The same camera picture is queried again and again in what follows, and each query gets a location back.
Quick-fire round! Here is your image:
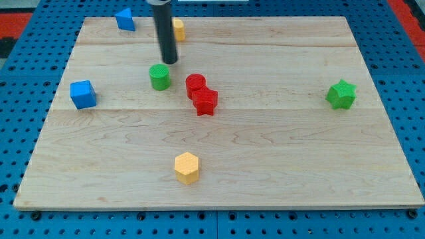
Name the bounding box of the red star block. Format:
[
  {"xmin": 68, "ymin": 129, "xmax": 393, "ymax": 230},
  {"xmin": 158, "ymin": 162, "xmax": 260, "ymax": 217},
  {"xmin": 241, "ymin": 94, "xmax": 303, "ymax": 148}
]
[{"xmin": 192, "ymin": 86, "xmax": 218, "ymax": 116}]

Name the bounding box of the yellow block behind rod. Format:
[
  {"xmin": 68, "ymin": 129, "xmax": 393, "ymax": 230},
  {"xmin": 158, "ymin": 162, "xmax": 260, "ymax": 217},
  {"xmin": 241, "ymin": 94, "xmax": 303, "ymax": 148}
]
[{"xmin": 173, "ymin": 18, "xmax": 185, "ymax": 42}]

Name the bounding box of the blue triangle block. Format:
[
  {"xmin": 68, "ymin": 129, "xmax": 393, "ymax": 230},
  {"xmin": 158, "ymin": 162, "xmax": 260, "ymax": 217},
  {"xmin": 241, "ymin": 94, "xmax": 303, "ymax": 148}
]
[{"xmin": 114, "ymin": 8, "xmax": 135, "ymax": 31}]

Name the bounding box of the wooden board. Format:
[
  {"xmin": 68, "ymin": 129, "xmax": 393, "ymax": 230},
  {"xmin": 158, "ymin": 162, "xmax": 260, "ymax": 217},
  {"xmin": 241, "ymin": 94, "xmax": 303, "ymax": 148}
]
[{"xmin": 14, "ymin": 17, "xmax": 424, "ymax": 211}]

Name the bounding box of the green cylinder block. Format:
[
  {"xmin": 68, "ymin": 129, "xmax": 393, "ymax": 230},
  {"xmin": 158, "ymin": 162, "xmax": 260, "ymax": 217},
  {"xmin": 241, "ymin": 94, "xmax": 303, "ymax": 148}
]
[{"xmin": 149, "ymin": 64, "xmax": 171, "ymax": 91}]

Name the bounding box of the blue cube block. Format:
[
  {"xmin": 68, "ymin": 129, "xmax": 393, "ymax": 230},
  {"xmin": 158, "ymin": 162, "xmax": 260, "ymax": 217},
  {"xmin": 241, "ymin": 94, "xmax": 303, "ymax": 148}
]
[{"xmin": 70, "ymin": 80, "xmax": 97, "ymax": 110}]

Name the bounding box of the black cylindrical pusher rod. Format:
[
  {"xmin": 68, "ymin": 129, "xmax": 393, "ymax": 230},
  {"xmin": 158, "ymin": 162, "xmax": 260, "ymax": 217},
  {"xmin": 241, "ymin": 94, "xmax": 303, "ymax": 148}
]
[{"xmin": 147, "ymin": 0, "xmax": 178, "ymax": 64}]

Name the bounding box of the red cylinder block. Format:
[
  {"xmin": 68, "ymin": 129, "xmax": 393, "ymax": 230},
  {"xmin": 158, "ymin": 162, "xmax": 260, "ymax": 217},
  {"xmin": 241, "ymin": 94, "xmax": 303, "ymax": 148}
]
[{"xmin": 185, "ymin": 73, "xmax": 206, "ymax": 99}]

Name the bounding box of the green star block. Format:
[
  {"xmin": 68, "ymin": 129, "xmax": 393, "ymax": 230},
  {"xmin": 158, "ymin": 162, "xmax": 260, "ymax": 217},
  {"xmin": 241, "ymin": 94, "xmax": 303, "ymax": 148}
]
[{"xmin": 325, "ymin": 79, "xmax": 357, "ymax": 110}]

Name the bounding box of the yellow hexagon block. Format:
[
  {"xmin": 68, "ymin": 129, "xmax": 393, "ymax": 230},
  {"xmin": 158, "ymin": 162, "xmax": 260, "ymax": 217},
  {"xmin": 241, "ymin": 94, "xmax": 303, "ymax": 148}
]
[{"xmin": 174, "ymin": 152, "xmax": 200, "ymax": 185}]

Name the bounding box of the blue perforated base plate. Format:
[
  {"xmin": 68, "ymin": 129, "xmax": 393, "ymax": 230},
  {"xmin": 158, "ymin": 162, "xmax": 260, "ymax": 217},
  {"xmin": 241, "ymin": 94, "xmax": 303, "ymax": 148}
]
[{"xmin": 1, "ymin": 1, "xmax": 424, "ymax": 238}]

